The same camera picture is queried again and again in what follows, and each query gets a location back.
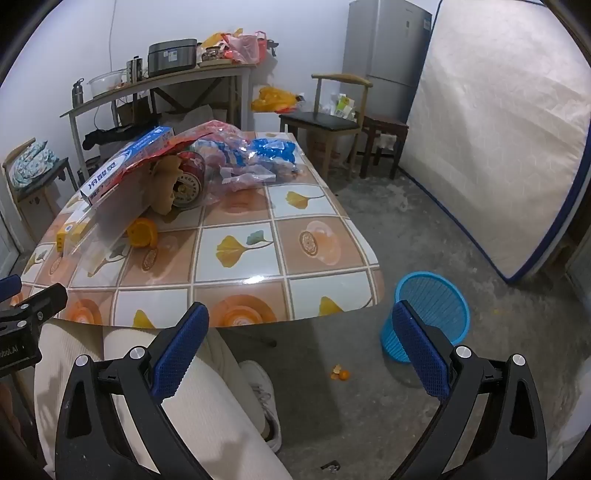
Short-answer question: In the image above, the grey rice cooker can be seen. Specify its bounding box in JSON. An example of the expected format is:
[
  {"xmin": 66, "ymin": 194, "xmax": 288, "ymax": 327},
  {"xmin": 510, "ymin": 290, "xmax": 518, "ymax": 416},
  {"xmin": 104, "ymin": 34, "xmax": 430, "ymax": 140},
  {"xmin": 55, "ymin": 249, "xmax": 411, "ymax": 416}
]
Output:
[{"xmin": 148, "ymin": 39, "xmax": 198, "ymax": 78}]

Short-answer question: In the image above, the floral cushion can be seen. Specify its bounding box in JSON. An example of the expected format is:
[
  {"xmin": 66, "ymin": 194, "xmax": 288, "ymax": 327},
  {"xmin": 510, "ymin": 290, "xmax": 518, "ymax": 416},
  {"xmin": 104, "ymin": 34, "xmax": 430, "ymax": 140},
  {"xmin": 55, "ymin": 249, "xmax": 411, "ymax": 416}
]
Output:
[{"xmin": 9, "ymin": 141, "xmax": 58, "ymax": 190}]

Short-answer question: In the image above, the clear plastic bag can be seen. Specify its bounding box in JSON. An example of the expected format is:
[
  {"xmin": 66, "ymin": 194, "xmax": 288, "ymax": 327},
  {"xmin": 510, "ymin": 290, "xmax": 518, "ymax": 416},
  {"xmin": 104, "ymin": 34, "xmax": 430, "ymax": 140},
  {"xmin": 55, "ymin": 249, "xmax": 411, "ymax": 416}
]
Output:
[{"xmin": 203, "ymin": 164, "xmax": 278, "ymax": 206}]

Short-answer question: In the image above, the clear bag with red print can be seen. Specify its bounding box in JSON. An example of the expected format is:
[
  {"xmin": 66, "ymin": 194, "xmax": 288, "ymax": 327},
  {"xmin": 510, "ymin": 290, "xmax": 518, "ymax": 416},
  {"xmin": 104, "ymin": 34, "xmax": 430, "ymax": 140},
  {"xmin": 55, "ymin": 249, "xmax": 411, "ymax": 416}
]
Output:
[{"xmin": 124, "ymin": 120, "xmax": 252, "ymax": 185}]

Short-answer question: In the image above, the blue plastic packet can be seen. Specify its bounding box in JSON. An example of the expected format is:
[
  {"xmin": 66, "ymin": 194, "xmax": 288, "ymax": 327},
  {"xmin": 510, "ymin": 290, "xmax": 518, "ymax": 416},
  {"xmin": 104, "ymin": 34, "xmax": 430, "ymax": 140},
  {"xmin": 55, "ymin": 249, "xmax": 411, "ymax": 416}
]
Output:
[{"xmin": 245, "ymin": 136, "xmax": 298, "ymax": 175}]

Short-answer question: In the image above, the white sack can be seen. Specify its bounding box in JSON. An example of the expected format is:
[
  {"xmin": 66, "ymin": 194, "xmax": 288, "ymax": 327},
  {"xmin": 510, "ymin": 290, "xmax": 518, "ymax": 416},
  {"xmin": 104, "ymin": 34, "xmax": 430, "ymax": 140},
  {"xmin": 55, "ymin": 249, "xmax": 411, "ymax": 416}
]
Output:
[{"xmin": 307, "ymin": 124, "xmax": 356, "ymax": 169}]

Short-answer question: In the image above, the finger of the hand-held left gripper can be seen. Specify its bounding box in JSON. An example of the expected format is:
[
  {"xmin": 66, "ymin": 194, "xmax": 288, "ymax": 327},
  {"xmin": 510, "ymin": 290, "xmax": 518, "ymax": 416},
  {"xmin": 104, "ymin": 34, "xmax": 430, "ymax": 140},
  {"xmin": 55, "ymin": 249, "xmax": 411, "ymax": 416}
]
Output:
[
  {"xmin": 0, "ymin": 282, "xmax": 69, "ymax": 325},
  {"xmin": 0, "ymin": 275, "xmax": 23, "ymax": 302}
]

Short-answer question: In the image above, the clear plastic bowl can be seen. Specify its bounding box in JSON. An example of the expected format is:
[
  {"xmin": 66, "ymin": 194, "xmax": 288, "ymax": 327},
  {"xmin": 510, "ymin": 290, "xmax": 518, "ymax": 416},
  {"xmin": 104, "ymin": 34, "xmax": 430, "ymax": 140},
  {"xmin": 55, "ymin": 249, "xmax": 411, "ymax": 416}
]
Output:
[{"xmin": 88, "ymin": 69, "xmax": 127, "ymax": 99}]

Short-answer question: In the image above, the white shoe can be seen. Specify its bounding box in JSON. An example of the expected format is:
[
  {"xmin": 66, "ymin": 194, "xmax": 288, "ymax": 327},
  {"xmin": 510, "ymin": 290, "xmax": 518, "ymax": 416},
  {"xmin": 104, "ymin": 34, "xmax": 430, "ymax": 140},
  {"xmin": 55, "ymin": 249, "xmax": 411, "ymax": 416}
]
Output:
[{"xmin": 238, "ymin": 360, "xmax": 282, "ymax": 453}]

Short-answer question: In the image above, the brown crumpled paper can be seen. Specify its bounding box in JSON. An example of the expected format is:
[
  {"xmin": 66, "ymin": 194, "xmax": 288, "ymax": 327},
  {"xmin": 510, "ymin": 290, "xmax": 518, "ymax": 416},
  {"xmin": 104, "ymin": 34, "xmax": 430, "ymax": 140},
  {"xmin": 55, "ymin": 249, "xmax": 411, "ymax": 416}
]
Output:
[{"xmin": 143, "ymin": 154, "xmax": 183, "ymax": 215}]

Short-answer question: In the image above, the wooden chair with black seat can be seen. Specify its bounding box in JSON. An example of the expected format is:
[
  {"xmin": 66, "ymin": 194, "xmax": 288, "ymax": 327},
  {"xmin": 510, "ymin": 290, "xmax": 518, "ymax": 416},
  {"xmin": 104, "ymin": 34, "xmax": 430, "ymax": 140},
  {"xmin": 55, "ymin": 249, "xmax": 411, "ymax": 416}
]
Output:
[{"xmin": 279, "ymin": 73, "xmax": 372, "ymax": 181}]

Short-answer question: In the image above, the wooden chair with cushion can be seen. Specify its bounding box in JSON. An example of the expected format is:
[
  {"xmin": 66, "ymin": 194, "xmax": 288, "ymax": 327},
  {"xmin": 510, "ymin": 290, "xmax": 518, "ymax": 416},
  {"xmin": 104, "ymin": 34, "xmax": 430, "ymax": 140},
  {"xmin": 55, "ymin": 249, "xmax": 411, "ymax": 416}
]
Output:
[{"xmin": 2, "ymin": 137, "xmax": 77, "ymax": 241}]

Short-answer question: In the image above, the grey sack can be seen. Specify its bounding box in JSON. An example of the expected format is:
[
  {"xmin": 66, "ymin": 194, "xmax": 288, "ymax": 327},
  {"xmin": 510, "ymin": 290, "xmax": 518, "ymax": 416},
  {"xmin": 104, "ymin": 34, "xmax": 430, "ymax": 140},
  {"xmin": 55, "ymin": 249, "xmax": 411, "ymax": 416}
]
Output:
[{"xmin": 164, "ymin": 105, "xmax": 215, "ymax": 134}]

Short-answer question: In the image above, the blue white packet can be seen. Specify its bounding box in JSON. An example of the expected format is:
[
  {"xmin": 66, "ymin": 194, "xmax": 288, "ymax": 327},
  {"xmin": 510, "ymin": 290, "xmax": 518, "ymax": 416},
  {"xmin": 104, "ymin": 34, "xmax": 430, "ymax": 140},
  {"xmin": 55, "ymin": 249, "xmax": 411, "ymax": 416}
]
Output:
[{"xmin": 191, "ymin": 138, "xmax": 250, "ymax": 171}]

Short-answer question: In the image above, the wall cable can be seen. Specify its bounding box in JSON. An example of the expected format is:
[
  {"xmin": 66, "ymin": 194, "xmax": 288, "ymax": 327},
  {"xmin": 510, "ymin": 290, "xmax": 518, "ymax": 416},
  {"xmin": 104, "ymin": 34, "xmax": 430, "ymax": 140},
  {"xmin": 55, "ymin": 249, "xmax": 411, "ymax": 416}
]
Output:
[{"xmin": 108, "ymin": 0, "xmax": 118, "ymax": 70}]

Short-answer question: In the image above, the red tin can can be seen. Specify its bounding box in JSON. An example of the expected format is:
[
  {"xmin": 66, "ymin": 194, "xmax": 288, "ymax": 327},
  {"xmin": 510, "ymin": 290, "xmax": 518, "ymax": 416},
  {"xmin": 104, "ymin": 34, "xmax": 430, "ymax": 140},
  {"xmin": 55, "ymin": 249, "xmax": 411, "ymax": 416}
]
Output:
[{"xmin": 171, "ymin": 150, "xmax": 206, "ymax": 208}]

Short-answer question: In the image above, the yellow plastic bag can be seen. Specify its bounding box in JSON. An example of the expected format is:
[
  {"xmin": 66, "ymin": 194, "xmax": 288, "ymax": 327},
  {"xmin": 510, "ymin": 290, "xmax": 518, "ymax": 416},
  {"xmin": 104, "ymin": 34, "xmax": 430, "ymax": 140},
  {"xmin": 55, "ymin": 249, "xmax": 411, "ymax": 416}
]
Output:
[{"xmin": 250, "ymin": 87, "xmax": 305, "ymax": 113}]

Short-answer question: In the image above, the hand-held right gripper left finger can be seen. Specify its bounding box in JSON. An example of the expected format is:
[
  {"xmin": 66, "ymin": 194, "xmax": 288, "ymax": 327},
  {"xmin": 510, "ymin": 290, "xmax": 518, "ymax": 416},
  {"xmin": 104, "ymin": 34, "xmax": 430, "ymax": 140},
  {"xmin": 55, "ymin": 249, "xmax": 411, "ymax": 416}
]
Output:
[{"xmin": 54, "ymin": 301, "xmax": 222, "ymax": 480}]

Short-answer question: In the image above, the black clothing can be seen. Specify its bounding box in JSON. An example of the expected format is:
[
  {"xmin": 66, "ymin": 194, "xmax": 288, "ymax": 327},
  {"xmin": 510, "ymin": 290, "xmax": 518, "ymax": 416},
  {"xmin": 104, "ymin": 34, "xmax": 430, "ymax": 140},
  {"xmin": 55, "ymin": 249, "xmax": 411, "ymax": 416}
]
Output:
[{"xmin": 83, "ymin": 124, "xmax": 153, "ymax": 149}]

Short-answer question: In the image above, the blue plastic wastebasket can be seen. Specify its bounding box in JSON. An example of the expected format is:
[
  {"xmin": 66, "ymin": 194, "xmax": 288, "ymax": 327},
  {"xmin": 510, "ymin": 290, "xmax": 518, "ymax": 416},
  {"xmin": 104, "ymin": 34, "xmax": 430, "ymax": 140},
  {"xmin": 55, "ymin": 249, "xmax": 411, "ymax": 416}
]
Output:
[{"xmin": 380, "ymin": 271, "xmax": 471, "ymax": 365}]

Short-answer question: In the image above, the clear cling film sheet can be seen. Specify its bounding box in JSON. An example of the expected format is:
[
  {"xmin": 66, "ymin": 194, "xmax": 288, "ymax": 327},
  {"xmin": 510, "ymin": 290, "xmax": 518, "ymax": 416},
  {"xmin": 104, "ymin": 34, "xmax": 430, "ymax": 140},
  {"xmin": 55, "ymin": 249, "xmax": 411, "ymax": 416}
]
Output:
[{"xmin": 65, "ymin": 178, "xmax": 162, "ymax": 264}]

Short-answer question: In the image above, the small yellow box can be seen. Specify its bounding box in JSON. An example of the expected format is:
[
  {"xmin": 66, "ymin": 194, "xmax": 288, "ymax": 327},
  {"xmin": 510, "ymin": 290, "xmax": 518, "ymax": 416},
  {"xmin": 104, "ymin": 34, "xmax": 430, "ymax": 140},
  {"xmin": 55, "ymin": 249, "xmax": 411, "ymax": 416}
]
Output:
[{"xmin": 56, "ymin": 222, "xmax": 93, "ymax": 254}]

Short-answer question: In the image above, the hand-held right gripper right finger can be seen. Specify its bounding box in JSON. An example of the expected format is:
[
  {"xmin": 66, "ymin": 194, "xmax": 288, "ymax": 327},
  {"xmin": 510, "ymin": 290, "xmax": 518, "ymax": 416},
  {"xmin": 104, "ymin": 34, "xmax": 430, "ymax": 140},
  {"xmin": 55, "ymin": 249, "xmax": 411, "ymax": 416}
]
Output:
[{"xmin": 390, "ymin": 300, "xmax": 549, "ymax": 480}]

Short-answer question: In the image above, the grey side table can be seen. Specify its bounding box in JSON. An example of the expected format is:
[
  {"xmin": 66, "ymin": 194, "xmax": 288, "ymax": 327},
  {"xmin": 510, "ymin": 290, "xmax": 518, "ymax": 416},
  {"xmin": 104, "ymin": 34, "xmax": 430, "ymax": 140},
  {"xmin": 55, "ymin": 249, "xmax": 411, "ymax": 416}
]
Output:
[{"xmin": 60, "ymin": 62, "xmax": 257, "ymax": 185}]

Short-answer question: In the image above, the grey refrigerator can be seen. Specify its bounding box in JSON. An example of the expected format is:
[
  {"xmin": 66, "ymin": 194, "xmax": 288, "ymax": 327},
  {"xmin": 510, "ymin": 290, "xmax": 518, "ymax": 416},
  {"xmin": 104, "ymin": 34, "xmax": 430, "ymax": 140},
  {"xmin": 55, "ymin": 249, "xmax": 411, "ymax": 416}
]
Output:
[{"xmin": 342, "ymin": 0, "xmax": 433, "ymax": 123}]

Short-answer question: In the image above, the blue cling film box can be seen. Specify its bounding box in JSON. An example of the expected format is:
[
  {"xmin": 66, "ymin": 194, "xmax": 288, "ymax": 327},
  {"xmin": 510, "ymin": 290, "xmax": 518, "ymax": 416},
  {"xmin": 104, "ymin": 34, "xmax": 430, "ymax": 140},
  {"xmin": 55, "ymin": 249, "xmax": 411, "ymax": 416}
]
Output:
[{"xmin": 78, "ymin": 126, "xmax": 176, "ymax": 207}]

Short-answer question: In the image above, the pink plastic bag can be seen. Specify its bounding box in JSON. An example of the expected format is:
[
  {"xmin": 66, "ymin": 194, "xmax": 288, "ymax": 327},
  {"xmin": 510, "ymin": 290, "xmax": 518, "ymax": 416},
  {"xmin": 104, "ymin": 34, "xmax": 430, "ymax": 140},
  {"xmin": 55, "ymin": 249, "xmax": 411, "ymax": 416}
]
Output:
[{"xmin": 222, "ymin": 31, "xmax": 269, "ymax": 64}]

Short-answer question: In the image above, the white mattress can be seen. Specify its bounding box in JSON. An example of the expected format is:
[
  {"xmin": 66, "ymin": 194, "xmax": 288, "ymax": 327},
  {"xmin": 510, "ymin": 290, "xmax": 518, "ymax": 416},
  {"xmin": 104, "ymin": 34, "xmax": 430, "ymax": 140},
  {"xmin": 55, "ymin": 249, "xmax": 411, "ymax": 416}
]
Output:
[{"xmin": 398, "ymin": 0, "xmax": 591, "ymax": 284}]

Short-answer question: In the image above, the dark wooden stool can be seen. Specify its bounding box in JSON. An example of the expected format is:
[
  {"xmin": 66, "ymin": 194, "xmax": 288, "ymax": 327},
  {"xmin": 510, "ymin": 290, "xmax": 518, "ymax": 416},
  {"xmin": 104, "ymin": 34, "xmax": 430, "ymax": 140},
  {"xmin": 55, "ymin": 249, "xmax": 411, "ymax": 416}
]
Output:
[{"xmin": 359, "ymin": 113, "xmax": 410, "ymax": 181}]

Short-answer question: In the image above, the orange plastic lid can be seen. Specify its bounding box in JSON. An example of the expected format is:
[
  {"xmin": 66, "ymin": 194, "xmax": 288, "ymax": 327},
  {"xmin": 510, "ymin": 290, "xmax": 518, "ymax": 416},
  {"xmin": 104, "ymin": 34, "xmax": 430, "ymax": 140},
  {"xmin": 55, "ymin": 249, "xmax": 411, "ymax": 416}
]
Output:
[{"xmin": 127, "ymin": 218, "xmax": 158, "ymax": 249}]

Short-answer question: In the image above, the white green packet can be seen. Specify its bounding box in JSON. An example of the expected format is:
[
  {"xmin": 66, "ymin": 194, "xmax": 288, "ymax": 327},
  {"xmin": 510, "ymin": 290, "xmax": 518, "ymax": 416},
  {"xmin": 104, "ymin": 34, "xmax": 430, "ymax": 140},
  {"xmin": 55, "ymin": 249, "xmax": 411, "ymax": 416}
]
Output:
[{"xmin": 323, "ymin": 92, "xmax": 358, "ymax": 121}]

